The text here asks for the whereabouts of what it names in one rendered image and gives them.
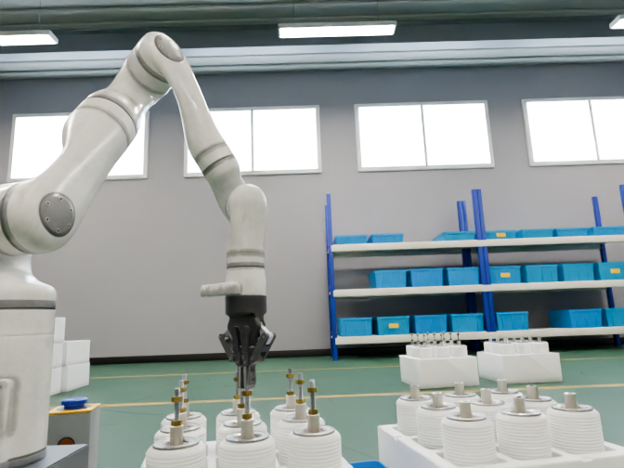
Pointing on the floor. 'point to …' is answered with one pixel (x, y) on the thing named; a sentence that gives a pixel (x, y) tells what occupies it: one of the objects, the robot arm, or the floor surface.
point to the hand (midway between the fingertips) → (246, 376)
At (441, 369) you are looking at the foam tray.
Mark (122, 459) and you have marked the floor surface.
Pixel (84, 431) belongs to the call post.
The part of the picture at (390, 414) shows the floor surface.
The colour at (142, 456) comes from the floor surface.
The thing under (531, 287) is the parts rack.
